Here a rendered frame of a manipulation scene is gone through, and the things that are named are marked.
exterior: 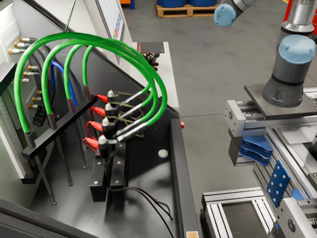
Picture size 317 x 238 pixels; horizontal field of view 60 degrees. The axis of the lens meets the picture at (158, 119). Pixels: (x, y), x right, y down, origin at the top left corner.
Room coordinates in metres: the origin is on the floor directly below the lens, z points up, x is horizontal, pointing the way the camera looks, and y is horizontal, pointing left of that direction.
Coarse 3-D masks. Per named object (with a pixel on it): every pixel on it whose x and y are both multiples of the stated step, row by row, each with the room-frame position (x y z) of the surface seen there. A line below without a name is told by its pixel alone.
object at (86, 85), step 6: (120, 42) 0.81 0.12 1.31; (90, 48) 0.81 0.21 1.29; (132, 48) 0.82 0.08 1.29; (84, 54) 0.81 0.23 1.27; (138, 54) 0.82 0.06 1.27; (84, 60) 0.81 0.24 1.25; (84, 66) 0.81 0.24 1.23; (84, 72) 0.81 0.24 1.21; (84, 78) 0.81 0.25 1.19; (84, 84) 0.81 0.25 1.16; (84, 90) 0.81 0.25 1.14; (144, 90) 0.82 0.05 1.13; (90, 96) 0.81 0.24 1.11; (132, 96) 0.82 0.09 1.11; (138, 96) 0.81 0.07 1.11; (126, 102) 0.81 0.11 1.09
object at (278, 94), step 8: (272, 72) 0.94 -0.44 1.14; (272, 80) 0.92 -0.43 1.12; (280, 80) 0.88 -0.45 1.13; (264, 88) 0.94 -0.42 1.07; (272, 88) 0.90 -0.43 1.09; (280, 88) 0.88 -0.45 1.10; (288, 88) 0.87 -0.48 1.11; (296, 88) 0.87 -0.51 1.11; (264, 96) 0.91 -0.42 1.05; (272, 96) 0.88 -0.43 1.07; (280, 96) 0.87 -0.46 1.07; (288, 96) 0.86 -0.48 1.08; (296, 96) 0.86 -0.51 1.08; (280, 104) 0.85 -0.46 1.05; (288, 104) 0.85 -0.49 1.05; (296, 104) 0.85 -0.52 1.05
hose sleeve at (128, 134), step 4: (144, 124) 0.58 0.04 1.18; (136, 128) 0.58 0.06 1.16; (140, 128) 0.57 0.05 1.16; (144, 128) 0.57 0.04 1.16; (128, 132) 0.58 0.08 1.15; (132, 132) 0.57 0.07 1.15; (136, 132) 0.57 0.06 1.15; (124, 136) 0.57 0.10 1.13; (128, 136) 0.57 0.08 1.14; (132, 136) 0.58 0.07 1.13
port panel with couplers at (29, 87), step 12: (12, 24) 0.84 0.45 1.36; (0, 36) 0.75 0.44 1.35; (12, 36) 0.81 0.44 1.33; (12, 48) 0.79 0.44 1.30; (24, 48) 0.87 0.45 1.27; (12, 60) 0.77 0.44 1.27; (24, 72) 0.81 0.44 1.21; (24, 84) 0.79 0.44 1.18; (24, 96) 0.76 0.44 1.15; (36, 96) 0.84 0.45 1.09; (36, 108) 0.76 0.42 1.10
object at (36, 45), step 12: (48, 36) 0.57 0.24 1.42; (60, 36) 0.57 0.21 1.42; (72, 36) 0.57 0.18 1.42; (84, 36) 0.57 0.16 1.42; (96, 36) 0.58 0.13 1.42; (36, 48) 0.57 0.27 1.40; (120, 48) 0.57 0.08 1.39; (24, 60) 0.57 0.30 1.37; (144, 60) 0.58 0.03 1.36; (156, 72) 0.58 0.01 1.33; (24, 120) 0.57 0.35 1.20; (156, 120) 0.58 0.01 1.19; (24, 132) 0.56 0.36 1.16
